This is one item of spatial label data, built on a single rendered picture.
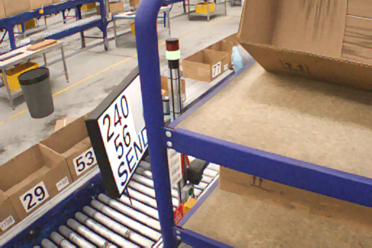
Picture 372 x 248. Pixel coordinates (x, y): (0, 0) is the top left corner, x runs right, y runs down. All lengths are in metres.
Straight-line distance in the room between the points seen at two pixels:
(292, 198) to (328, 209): 0.07
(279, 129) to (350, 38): 0.27
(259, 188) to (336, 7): 0.38
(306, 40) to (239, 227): 0.37
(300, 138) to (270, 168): 0.07
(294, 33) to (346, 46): 0.11
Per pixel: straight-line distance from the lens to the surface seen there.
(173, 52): 1.17
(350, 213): 0.57
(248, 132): 0.41
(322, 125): 0.45
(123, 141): 1.06
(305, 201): 0.57
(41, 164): 1.97
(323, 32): 0.62
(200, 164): 1.44
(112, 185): 1.02
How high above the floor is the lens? 1.95
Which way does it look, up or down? 27 degrees down
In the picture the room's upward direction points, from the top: 3 degrees counter-clockwise
